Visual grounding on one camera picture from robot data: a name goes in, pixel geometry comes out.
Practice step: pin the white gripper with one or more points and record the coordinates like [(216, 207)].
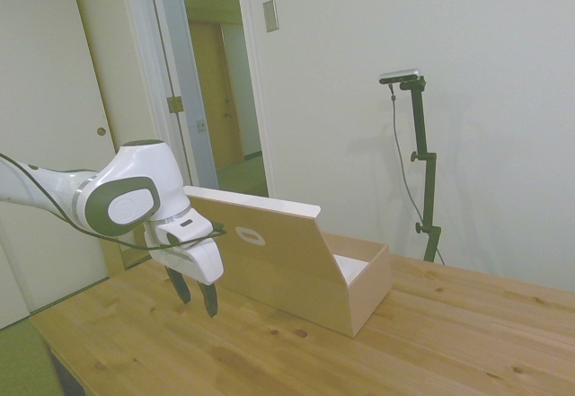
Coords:
[(193, 252)]

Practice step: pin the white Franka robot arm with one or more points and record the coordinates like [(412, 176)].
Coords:
[(135, 176)]

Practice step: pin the wooden box with hinged lid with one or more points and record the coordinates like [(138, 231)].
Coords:
[(287, 261)]

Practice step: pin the brass door hinge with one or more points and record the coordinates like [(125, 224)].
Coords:
[(174, 104)]

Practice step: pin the wooden hallway door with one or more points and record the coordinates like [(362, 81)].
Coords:
[(213, 95)]

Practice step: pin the white open door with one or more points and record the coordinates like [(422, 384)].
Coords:
[(179, 77)]

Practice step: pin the white closet door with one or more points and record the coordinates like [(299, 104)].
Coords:
[(49, 122)]

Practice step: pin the black camera stand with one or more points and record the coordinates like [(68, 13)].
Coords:
[(424, 162)]

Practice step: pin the blank metal wall plate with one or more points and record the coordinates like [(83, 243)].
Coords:
[(270, 15)]

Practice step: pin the grey camera on stand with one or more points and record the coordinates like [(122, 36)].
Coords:
[(400, 76)]

